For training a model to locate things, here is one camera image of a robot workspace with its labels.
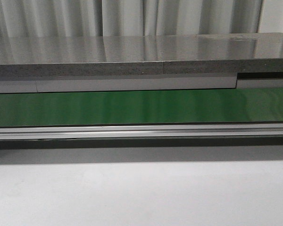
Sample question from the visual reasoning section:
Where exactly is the white pleated curtain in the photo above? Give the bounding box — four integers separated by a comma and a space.
0, 0, 283, 37

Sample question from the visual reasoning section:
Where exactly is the green conveyor belt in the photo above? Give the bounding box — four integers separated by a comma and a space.
0, 88, 283, 127

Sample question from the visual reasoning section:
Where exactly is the grey rear conveyor rail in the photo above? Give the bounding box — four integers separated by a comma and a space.
0, 72, 283, 94

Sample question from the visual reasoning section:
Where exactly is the aluminium front conveyor rail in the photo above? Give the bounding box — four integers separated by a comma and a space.
0, 123, 283, 140

